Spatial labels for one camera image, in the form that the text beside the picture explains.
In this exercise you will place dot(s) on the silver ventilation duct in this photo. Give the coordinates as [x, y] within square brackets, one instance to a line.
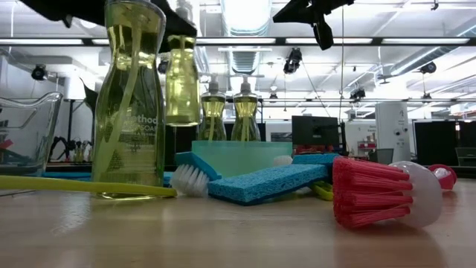
[245, 16]

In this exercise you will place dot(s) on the black partition panel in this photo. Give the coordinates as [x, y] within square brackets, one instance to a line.
[182, 145]
[435, 143]

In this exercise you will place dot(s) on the dark teal sponge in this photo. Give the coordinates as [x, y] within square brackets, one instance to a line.
[67, 175]

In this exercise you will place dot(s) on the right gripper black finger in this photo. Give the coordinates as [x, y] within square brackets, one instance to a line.
[297, 17]
[301, 7]

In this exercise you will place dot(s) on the clear yellow soap pump bottle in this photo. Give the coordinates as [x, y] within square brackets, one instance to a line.
[212, 119]
[245, 119]
[182, 85]
[128, 111]

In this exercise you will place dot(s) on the black overhead crossbar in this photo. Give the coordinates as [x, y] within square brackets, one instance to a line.
[280, 41]

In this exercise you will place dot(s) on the blue dish brush white bristles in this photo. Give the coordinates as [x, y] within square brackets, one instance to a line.
[195, 165]

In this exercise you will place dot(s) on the green translucent plastic tray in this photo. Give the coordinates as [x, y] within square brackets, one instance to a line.
[253, 160]

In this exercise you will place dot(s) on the green plant in white pot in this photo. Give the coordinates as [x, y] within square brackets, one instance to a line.
[88, 97]

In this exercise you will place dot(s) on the black ceiling spotlight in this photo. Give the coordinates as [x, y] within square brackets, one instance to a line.
[357, 94]
[428, 67]
[39, 72]
[162, 67]
[293, 61]

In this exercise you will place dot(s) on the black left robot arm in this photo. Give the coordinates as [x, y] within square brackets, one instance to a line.
[37, 4]

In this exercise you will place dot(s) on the clear plastic bin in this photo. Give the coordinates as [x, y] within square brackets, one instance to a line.
[29, 141]

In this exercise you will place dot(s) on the pink dish brush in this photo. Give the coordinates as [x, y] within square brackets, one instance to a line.
[368, 193]

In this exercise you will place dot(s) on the black computer monitor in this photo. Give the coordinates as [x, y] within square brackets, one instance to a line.
[316, 130]

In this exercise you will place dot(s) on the metal air vent grille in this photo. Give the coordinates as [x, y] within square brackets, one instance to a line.
[243, 61]

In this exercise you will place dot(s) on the grey waste bin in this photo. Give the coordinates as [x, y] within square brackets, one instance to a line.
[381, 156]
[466, 156]

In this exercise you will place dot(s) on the white cylindrical machine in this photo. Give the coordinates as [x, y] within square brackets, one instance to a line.
[392, 130]

